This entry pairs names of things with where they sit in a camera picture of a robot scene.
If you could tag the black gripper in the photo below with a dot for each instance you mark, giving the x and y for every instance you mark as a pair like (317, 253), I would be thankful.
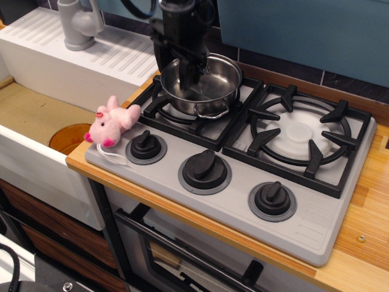
(180, 35)

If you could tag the stainless steel pan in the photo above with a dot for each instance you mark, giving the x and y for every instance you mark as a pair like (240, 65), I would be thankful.
(214, 94)

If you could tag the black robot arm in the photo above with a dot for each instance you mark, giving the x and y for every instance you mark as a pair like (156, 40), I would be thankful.
(157, 7)

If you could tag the black left stove knob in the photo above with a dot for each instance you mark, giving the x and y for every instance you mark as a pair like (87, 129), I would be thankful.
(146, 149)

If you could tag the black stove knob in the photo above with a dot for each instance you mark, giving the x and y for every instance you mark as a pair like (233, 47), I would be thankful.
(146, 149)
(205, 173)
(272, 202)

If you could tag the black middle stove knob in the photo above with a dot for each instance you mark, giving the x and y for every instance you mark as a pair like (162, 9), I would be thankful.
(205, 173)

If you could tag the grey toy stove top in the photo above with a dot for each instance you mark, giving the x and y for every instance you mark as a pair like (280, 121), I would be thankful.
(309, 234)

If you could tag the black right stove knob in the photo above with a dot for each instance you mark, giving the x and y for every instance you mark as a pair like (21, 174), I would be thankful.
(272, 202)

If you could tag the black left burner grate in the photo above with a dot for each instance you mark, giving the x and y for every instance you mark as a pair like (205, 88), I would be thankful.
(159, 116)

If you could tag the black burner grate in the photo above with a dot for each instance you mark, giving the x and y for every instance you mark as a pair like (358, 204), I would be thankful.
(316, 143)
(159, 116)

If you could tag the pink stuffed pig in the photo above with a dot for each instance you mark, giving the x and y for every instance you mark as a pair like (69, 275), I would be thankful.
(111, 121)

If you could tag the grey toy faucet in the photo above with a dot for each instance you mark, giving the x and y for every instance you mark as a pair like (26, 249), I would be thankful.
(79, 27)

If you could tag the white toy sink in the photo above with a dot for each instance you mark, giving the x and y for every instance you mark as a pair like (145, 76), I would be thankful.
(46, 87)

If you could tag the orange plastic bowl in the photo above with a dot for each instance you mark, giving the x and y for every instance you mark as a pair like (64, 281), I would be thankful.
(69, 138)

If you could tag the black right burner grate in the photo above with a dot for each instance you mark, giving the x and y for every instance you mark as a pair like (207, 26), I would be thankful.
(316, 143)

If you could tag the wooden drawer fronts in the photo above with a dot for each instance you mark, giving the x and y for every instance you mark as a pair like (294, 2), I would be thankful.
(79, 249)

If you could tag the oven door with black handle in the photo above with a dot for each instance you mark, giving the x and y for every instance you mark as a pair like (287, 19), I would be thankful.
(176, 257)

